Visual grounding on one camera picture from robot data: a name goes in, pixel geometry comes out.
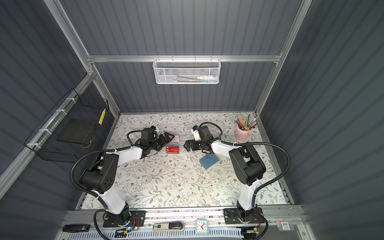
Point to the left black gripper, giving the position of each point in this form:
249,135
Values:
164,142

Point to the floral patterned table mat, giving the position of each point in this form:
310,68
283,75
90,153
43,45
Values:
166,181

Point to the black flat pad in basket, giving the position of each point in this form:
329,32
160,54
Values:
76,132

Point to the silver black device on rail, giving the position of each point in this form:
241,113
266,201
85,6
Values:
169,227

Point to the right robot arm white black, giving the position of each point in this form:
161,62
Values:
247,164

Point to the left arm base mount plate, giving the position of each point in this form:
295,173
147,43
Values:
126,218

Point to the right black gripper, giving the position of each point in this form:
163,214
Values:
189,145

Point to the black wire wall basket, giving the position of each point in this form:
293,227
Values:
80,107

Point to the coloured pencils in cup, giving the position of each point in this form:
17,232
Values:
246,122

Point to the pink pencil cup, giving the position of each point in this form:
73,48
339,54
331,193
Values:
242,135

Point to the white wire mesh basket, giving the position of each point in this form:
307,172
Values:
166,71

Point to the yellow tag on basket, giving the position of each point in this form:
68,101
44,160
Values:
102,116

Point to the clear acrylic organizer box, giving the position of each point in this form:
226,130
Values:
184,136

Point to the red card in organizer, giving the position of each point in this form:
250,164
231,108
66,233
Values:
172,149

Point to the blue leather card holder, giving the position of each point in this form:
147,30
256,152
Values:
208,161

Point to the small teal desk clock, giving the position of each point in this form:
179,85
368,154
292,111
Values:
202,227

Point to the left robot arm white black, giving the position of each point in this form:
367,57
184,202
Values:
99,179

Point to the black stapler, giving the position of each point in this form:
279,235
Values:
76,228

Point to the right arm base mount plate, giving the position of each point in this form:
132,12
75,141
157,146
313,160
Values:
239,216

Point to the pens in white basket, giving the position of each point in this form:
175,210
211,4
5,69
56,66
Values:
203,78

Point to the small clear packet with label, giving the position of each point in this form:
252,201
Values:
284,225

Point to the pink card in organizer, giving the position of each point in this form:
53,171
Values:
175,140

